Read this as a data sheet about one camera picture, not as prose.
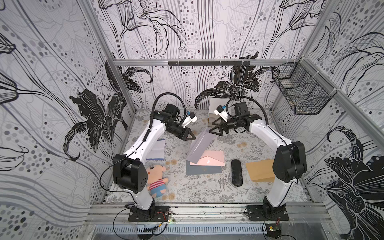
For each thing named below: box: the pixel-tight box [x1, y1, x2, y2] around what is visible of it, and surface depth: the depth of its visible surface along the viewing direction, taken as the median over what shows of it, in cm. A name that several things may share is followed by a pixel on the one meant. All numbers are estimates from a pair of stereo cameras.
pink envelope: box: [190, 150, 225, 167], surface depth 92 cm
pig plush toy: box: [146, 164, 169, 198], surface depth 80 cm
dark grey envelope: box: [185, 159, 222, 176], surface depth 90 cm
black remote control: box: [231, 159, 243, 187], surface depth 85 cm
